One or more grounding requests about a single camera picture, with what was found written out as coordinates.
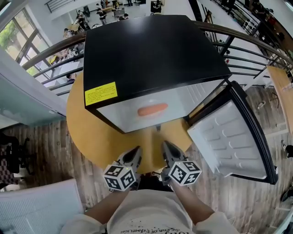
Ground orange sausage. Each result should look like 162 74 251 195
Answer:
137 103 169 117

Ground white ribbed cabinet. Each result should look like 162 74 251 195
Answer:
0 178 84 234

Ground black white checkered cloth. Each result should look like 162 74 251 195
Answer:
0 146 20 183

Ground person's left forearm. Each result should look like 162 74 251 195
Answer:
86 191 129 224

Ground rectangular wooden desk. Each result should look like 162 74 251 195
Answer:
266 65 293 135

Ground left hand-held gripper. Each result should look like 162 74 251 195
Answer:
103 146 143 192

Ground black metal railing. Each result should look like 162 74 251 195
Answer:
22 21 293 96

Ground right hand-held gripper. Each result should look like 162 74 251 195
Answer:
160 141 202 187

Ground black mini fridge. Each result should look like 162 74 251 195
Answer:
82 15 279 186

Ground person's right forearm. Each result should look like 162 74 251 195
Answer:
170 181 216 226

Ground round wooden table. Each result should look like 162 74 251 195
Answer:
65 72 193 176

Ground person's black trousers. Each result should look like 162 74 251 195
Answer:
139 172 174 192

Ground black office chair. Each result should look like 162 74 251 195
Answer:
0 134 35 176

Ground large window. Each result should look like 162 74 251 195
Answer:
0 6 50 76

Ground person's white printed shirt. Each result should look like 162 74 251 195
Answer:
60 188 241 234

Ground yellow warning label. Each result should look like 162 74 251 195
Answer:
84 81 118 107

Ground frosted glass partition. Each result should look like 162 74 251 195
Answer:
0 48 67 128

